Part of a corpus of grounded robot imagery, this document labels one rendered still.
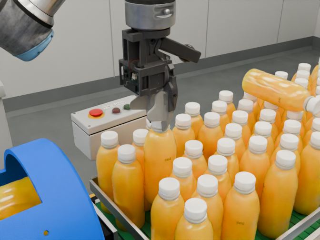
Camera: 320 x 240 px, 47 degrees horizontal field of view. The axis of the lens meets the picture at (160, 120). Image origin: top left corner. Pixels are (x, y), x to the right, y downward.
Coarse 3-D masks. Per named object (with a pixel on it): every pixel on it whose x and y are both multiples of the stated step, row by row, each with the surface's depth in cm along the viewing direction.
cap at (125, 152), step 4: (128, 144) 80; (120, 148) 79; (124, 148) 79; (128, 148) 79; (132, 148) 79; (120, 152) 78; (124, 152) 78; (128, 152) 78; (132, 152) 78; (120, 156) 78; (124, 156) 77; (128, 156) 78; (132, 156) 78
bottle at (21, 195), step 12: (24, 180) 62; (0, 192) 59; (12, 192) 60; (24, 192) 60; (36, 192) 61; (0, 204) 58; (12, 204) 59; (24, 204) 60; (36, 204) 61; (0, 216) 58
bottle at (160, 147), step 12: (156, 132) 76; (168, 132) 77; (144, 144) 78; (156, 144) 76; (168, 144) 76; (144, 156) 79; (156, 156) 77; (168, 156) 77; (144, 168) 81; (156, 168) 78; (168, 168) 79; (144, 180) 83; (156, 180) 80; (156, 192) 81
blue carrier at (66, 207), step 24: (24, 144) 60; (48, 144) 58; (24, 168) 53; (48, 168) 53; (72, 168) 54; (48, 192) 51; (72, 192) 52; (24, 216) 48; (48, 216) 49; (72, 216) 50; (96, 216) 52
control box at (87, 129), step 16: (128, 96) 106; (80, 112) 97; (112, 112) 96; (128, 112) 97; (144, 112) 99; (80, 128) 94; (96, 128) 91; (112, 128) 94; (128, 128) 97; (144, 128) 101; (80, 144) 97; (96, 144) 93
